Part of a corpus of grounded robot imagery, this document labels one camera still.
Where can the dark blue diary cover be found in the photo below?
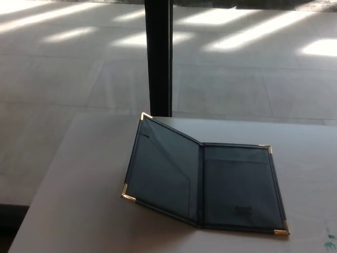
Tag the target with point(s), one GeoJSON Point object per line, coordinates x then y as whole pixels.
{"type": "Point", "coordinates": [231, 189]}

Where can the black vertical window post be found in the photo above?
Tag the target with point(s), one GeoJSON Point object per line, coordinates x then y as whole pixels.
{"type": "Point", "coordinates": [159, 58]}

